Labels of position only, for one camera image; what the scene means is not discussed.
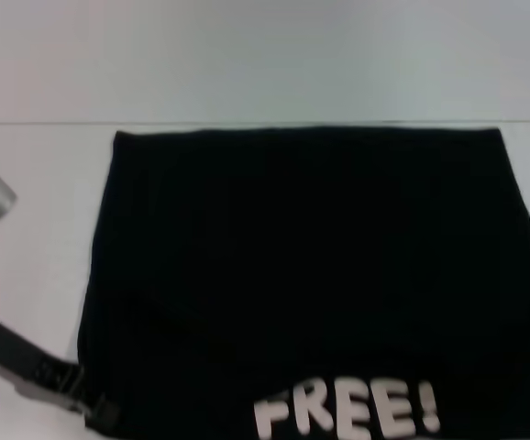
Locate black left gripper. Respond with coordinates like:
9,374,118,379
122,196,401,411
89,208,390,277
0,315,122,430

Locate black t-shirt with white print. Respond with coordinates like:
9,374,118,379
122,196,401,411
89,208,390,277
77,126,530,440

